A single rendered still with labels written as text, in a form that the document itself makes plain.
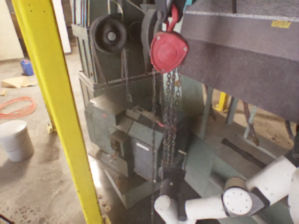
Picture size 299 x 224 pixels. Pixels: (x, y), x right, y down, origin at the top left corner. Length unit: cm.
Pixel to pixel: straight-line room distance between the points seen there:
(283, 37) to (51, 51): 98
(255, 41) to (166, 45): 53
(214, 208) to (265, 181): 18
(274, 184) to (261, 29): 74
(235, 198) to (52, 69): 76
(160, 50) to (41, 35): 42
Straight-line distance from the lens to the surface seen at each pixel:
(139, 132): 120
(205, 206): 72
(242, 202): 66
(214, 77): 128
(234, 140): 161
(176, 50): 75
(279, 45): 108
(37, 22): 77
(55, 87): 83
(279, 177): 67
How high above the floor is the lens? 153
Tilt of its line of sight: 31 degrees down
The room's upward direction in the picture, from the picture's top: straight up
